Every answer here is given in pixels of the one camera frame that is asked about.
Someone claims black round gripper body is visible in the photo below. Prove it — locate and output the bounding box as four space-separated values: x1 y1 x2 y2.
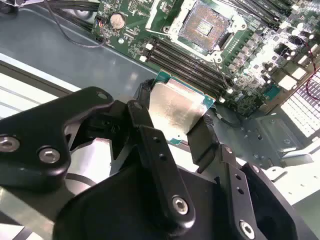
52 159 234 240

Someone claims silver topped CPU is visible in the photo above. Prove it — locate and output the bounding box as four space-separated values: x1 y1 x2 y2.
147 69 217 146

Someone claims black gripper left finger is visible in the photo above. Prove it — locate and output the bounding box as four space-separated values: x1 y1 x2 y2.
0 79 197 238

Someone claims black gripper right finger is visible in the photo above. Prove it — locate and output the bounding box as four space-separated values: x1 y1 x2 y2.
186 113 320 240

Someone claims thin wire locking lever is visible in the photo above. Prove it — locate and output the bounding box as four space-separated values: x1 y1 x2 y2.
214 60 234 91

